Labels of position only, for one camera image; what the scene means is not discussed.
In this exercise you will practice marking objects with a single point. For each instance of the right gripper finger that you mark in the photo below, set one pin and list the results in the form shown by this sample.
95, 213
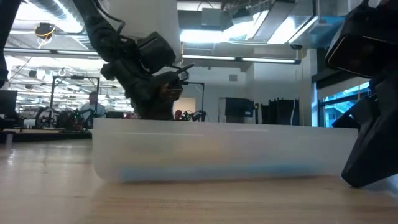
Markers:
376, 155
351, 119

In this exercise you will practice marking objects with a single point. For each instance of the pink lidded clear pencil box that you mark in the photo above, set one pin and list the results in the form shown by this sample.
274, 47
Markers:
217, 149

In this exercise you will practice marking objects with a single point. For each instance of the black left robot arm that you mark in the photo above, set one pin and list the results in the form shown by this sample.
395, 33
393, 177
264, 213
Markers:
99, 31

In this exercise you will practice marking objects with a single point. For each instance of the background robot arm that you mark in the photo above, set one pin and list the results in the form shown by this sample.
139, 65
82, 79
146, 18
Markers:
199, 116

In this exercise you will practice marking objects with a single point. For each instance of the grey ceiling box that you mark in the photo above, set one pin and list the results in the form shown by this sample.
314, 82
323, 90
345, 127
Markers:
211, 17

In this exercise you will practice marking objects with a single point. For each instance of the person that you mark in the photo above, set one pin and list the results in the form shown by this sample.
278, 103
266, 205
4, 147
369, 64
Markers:
93, 109
178, 115

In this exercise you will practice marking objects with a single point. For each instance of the pale door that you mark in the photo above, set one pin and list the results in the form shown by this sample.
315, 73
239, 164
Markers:
188, 105

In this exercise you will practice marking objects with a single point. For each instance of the black equipment rack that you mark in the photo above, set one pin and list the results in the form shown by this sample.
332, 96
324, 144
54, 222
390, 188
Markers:
280, 112

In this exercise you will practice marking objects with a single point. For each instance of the ceiling light strip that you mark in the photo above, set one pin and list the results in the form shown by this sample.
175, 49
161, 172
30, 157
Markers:
211, 58

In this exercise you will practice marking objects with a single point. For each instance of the background robot station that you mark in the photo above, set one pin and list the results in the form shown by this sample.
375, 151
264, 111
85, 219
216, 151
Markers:
62, 119

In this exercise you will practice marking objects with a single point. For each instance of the black desk monitor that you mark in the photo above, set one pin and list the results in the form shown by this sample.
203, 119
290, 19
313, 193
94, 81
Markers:
8, 98

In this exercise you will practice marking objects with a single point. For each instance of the black gantry frame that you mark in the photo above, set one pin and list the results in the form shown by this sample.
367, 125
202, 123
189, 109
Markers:
196, 83
74, 76

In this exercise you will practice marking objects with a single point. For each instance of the silver ventilation duct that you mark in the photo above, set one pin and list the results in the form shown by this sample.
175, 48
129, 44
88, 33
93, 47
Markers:
280, 21

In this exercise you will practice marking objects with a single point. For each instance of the black monitor on wall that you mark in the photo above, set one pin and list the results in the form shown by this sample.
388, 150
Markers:
239, 107

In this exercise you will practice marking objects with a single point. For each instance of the black aluminium table frame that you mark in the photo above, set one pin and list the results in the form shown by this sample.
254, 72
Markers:
46, 136

